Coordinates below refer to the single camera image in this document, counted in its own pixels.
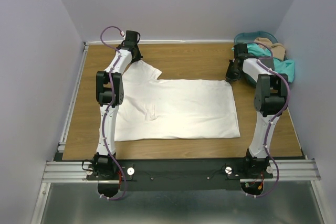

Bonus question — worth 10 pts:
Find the white t shirt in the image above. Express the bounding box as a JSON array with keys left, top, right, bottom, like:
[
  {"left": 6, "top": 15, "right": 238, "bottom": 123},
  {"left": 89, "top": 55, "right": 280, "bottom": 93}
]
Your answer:
[{"left": 115, "top": 60, "right": 240, "bottom": 142}]

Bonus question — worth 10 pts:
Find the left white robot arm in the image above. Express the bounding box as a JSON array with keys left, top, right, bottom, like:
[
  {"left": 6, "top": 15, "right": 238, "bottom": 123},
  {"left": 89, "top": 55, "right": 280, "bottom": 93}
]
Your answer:
[{"left": 93, "top": 30, "right": 142, "bottom": 169}]

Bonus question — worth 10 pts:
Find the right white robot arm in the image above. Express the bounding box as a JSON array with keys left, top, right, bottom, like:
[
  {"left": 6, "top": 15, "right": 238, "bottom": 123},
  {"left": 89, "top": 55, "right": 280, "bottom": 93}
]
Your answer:
[{"left": 226, "top": 43, "right": 289, "bottom": 176}]

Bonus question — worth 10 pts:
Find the dark grey t shirt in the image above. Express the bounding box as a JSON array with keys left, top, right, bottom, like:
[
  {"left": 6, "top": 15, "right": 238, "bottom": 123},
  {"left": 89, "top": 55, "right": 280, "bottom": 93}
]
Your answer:
[{"left": 259, "top": 57, "right": 275, "bottom": 70}]

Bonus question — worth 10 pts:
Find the teal plastic basket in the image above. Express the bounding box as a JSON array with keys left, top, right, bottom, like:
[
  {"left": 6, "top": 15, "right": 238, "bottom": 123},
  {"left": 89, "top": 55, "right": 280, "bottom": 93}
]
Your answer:
[{"left": 234, "top": 31, "right": 295, "bottom": 83}]

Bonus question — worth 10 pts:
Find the tan t shirt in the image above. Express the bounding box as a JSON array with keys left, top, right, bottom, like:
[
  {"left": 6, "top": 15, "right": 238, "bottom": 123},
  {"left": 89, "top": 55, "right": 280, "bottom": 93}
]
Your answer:
[{"left": 254, "top": 37, "right": 286, "bottom": 61}]

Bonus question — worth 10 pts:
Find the teal t shirt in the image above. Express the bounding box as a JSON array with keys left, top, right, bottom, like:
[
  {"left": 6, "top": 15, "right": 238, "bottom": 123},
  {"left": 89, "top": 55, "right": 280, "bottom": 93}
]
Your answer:
[{"left": 225, "top": 40, "right": 295, "bottom": 83}]

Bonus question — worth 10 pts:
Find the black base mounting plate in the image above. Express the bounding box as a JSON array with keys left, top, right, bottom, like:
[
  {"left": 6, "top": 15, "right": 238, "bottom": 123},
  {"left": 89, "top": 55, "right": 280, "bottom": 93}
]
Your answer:
[{"left": 82, "top": 157, "right": 274, "bottom": 197}]

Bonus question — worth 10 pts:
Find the aluminium front frame rail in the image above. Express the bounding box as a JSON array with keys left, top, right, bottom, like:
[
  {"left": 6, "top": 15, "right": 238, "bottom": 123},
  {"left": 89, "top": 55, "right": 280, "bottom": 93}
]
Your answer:
[{"left": 42, "top": 159, "right": 321, "bottom": 183}]

